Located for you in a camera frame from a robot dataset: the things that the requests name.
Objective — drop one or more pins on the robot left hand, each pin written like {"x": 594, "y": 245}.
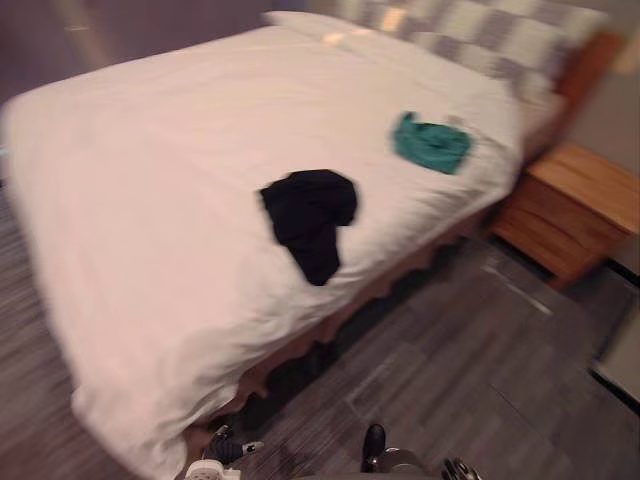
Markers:
{"x": 229, "y": 445}

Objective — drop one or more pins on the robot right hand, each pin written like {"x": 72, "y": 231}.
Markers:
{"x": 460, "y": 471}

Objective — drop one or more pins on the brown bed base skirt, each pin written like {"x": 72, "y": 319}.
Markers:
{"x": 350, "y": 315}

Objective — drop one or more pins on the black cloth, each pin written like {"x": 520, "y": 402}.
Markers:
{"x": 310, "y": 215}

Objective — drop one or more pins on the teal green cloth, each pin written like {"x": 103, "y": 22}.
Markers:
{"x": 430, "y": 145}

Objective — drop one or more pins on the white panel with black edge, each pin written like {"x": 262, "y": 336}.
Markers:
{"x": 620, "y": 365}

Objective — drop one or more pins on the white duvet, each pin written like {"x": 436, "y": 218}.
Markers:
{"x": 165, "y": 200}

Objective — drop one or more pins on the wooden nightstand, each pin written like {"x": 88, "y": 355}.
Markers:
{"x": 565, "y": 210}

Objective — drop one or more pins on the white mattress sheet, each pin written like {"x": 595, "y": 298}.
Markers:
{"x": 540, "y": 125}

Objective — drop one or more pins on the grey white checkered pillow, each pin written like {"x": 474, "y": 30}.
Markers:
{"x": 505, "y": 55}
{"x": 480, "y": 12}

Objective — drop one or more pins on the wooden headboard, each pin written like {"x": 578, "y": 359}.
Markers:
{"x": 585, "y": 70}

